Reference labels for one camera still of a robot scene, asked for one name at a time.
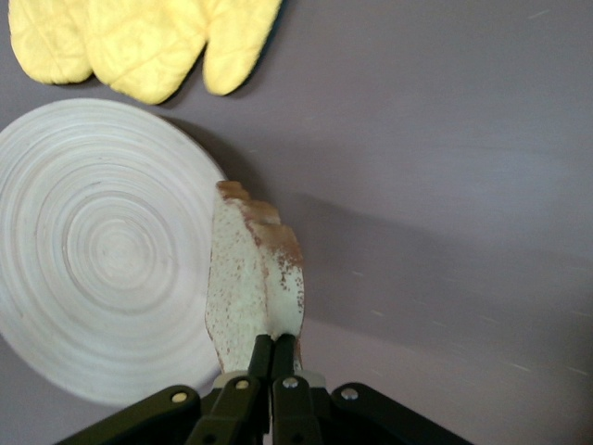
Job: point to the round wooden plate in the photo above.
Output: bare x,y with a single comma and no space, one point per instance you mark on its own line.
106,250

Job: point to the bread slice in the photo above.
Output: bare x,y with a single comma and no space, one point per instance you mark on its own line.
236,278

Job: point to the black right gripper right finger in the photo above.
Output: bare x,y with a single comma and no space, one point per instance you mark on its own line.
324,422

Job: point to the yellow quilted oven mitt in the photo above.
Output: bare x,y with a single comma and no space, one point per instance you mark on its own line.
148,46
46,41

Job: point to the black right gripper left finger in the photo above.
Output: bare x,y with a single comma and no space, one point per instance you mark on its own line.
208,417

